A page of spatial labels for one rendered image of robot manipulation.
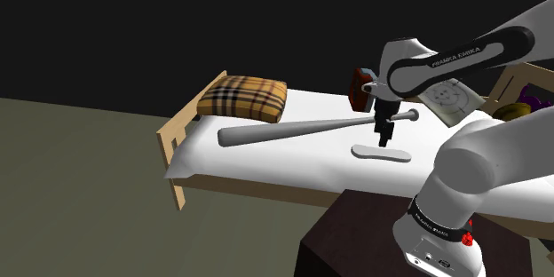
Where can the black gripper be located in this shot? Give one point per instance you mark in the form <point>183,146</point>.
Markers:
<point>384,116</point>

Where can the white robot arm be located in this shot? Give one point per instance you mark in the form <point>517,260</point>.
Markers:
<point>469,159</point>

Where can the red box with grey edge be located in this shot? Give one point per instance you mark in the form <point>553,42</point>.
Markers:
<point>358,90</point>

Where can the grey flat oval object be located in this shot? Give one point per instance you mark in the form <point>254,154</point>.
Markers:
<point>381,154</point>

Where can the white square cushion with target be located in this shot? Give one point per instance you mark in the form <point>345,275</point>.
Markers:
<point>452,101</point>

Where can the wooden bed with white mattress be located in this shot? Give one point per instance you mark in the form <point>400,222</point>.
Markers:
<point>303,155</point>

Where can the grey baseball bat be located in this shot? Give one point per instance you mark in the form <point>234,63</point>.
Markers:
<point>277,131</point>

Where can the dark robot stand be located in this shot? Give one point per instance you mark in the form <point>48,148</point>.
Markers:
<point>350,237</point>

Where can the olive yellow round object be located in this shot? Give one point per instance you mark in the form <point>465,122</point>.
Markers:
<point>510,111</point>

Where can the tan plaid pillow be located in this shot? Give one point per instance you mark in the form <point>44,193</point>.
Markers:
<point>242,98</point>

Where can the purple object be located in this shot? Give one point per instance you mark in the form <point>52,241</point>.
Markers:
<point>530,98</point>

